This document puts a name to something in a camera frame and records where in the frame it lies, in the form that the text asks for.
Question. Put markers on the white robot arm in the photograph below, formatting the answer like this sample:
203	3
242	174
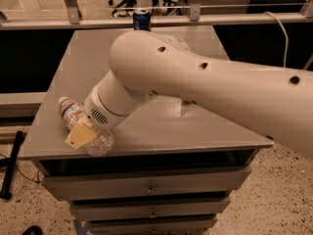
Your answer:
271	101

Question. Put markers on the blue pepsi can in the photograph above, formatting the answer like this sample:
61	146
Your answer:
142	20

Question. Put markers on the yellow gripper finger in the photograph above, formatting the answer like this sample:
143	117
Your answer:
82	133

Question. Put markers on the grey drawer cabinet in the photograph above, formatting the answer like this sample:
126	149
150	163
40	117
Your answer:
165	135

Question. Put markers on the metal window rail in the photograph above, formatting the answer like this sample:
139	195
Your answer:
43	14

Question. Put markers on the black stand leg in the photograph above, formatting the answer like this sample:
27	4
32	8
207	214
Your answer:
9	164

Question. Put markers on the top grey drawer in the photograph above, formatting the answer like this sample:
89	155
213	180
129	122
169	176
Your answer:
102	186

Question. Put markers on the black shoe tip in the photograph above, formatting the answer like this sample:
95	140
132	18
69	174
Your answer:
33	230

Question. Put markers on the clear plastic water bottle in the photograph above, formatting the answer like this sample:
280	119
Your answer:
71	111

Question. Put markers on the middle grey drawer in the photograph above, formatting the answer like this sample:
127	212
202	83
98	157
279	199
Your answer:
150	209

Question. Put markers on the grey drawer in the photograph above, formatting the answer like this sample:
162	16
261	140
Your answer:
102	186
150	209
157	226

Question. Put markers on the bottom grey drawer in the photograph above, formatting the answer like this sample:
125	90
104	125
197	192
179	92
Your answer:
157	226

